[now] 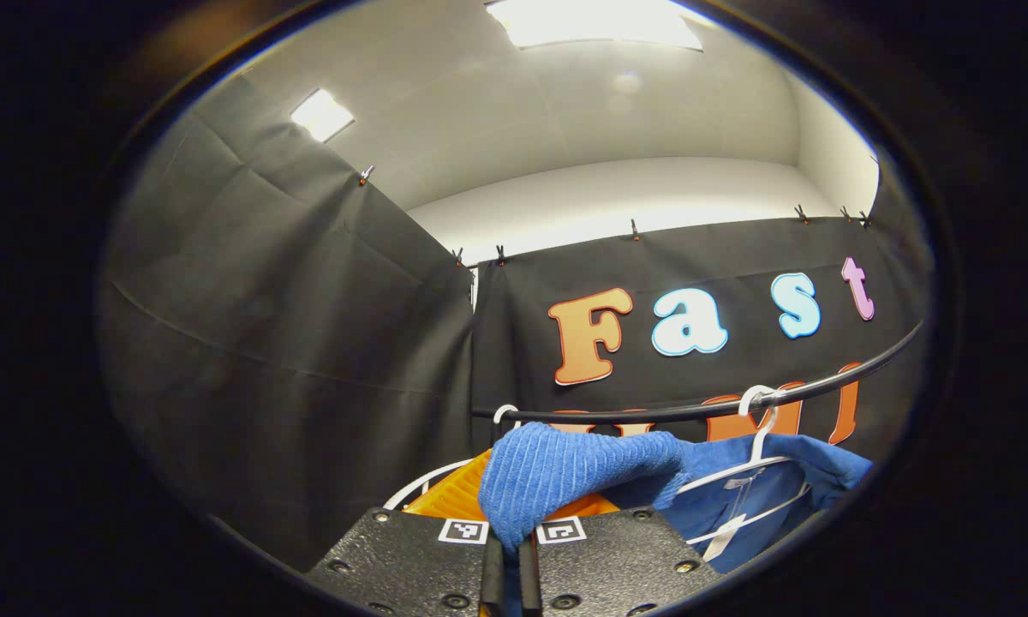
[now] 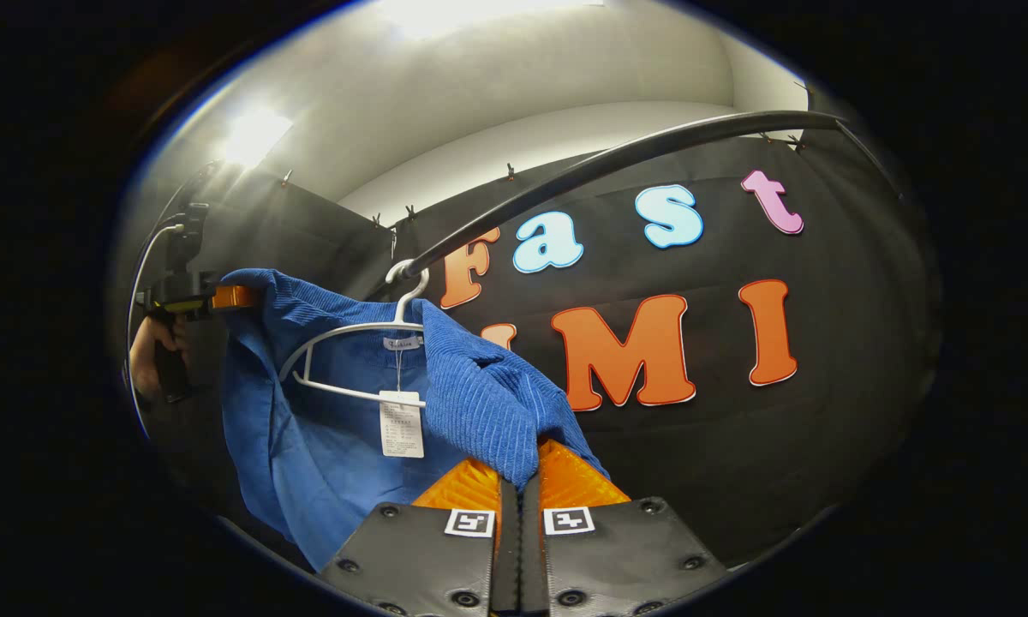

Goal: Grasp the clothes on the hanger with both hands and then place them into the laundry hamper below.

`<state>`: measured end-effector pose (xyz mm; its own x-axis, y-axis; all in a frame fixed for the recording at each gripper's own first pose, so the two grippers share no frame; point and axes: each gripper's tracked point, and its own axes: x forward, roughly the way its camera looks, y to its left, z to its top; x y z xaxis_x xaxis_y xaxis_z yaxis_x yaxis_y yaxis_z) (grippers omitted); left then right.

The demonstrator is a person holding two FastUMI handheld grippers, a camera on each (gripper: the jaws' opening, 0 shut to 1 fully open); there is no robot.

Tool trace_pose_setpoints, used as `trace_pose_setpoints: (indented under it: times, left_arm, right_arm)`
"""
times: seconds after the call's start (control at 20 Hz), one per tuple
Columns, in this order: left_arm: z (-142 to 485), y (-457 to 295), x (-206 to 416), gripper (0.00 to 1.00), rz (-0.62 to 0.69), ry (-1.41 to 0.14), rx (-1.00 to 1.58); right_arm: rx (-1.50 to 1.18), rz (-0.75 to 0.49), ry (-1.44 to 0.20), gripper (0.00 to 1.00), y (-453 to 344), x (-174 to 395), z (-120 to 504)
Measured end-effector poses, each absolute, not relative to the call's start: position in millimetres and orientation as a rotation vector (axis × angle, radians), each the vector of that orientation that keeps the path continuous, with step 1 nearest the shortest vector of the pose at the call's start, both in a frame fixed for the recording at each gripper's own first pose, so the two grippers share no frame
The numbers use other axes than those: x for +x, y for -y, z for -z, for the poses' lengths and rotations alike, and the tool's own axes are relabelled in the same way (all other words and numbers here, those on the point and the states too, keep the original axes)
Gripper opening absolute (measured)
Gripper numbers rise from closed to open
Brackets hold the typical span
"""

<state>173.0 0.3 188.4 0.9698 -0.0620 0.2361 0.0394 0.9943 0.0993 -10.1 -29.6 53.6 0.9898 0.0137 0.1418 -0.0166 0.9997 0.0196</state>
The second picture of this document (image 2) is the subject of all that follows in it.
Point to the ceiling light panel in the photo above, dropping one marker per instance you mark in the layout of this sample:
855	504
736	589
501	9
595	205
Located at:
255	137

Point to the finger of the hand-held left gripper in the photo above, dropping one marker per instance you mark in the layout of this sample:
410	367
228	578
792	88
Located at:
236	296

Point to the white clothes hanger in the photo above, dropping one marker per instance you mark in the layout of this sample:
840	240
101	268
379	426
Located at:
351	328

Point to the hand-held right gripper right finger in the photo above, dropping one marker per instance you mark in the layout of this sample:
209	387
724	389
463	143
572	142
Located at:
617	557

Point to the black clothes rack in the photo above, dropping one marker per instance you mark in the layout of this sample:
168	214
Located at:
617	157

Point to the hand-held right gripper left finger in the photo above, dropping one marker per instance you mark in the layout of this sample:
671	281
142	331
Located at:
445	557

